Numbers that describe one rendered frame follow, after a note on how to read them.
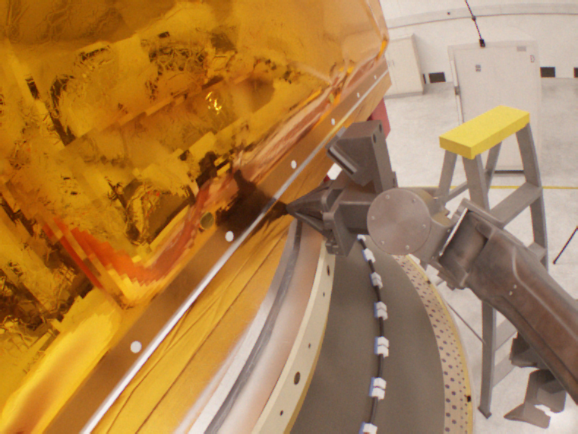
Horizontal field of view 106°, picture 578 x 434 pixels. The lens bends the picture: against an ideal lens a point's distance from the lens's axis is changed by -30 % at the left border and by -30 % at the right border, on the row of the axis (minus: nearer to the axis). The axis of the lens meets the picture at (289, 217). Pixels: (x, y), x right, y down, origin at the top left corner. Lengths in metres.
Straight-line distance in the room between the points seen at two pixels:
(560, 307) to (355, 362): 0.34
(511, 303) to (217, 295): 0.29
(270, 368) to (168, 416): 0.11
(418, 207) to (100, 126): 0.25
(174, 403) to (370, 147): 0.31
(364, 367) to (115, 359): 0.37
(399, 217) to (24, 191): 0.28
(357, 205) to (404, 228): 0.08
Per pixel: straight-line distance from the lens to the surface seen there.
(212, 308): 0.35
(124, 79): 0.26
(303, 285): 0.39
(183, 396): 0.33
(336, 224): 0.34
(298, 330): 0.35
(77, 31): 0.24
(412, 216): 0.26
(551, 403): 0.50
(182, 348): 0.33
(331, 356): 0.47
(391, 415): 0.58
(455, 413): 0.81
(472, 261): 0.33
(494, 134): 1.14
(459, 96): 3.40
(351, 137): 0.31
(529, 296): 0.27
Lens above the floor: 1.98
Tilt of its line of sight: 31 degrees down
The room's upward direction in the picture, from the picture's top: 23 degrees counter-clockwise
